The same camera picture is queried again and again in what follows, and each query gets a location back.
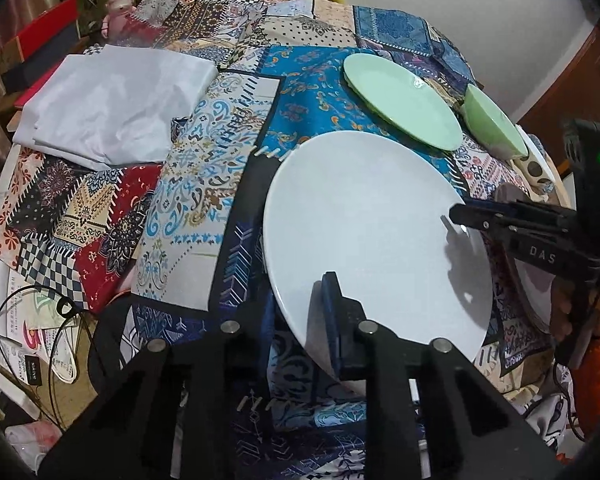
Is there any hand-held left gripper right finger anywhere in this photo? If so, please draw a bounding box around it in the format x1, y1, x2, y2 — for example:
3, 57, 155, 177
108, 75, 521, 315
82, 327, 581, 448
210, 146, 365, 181
311, 271, 567, 480

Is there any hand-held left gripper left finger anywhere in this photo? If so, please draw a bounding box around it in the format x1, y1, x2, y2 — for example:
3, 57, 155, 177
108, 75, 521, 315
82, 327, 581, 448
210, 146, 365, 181
37, 285, 282, 480

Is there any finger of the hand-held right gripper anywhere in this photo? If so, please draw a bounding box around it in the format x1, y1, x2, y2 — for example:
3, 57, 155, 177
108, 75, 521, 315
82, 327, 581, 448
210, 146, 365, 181
464, 198, 576, 218
449, 203, 578, 242

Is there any white patterned bowl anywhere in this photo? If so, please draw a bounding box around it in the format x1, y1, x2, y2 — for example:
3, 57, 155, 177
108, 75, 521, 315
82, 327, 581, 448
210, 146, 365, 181
517, 132, 561, 196

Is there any green bowl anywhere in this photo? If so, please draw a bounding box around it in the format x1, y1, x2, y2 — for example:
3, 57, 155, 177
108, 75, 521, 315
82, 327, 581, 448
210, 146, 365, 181
459, 83, 529, 161

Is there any large white plate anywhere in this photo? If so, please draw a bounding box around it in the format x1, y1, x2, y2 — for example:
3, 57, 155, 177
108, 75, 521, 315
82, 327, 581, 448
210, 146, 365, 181
262, 131, 494, 395

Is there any green plate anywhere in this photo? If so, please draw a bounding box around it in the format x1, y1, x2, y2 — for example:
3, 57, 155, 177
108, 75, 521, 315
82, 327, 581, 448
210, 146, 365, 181
342, 53, 464, 152

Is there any person's right hand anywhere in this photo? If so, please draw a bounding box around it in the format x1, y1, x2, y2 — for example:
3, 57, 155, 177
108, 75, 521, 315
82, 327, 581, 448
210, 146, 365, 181
550, 275, 600, 343

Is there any wooden door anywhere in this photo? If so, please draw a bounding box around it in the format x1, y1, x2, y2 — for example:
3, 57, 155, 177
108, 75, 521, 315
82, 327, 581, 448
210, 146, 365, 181
517, 17, 600, 181

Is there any patchwork blanket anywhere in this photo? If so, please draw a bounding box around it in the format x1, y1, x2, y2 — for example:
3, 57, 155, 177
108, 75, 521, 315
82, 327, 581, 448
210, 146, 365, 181
0, 0, 576, 480

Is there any white printed plastic bag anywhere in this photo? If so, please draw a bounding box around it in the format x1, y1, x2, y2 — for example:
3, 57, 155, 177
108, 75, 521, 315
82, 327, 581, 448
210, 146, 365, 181
5, 287, 81, 386

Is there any white folded cloth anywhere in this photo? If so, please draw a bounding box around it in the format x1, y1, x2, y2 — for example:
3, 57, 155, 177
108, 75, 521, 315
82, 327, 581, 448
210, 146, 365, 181
12, 44, 220, 172

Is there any dark grey box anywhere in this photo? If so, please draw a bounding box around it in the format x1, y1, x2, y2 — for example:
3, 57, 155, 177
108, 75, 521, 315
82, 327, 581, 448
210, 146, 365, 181
0, 25, 83, 93

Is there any pink bunny toy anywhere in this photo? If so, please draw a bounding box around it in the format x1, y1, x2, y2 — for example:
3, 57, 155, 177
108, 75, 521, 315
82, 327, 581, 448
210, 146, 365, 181
101, 0, 137, 38

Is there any red box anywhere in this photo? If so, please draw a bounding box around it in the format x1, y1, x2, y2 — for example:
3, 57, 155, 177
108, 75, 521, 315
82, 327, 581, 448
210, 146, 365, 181
15, 0, 79, 63

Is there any black cable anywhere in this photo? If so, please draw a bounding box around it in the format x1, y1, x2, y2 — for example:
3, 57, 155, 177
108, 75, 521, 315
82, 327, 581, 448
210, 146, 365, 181
0, 284, 101, 431

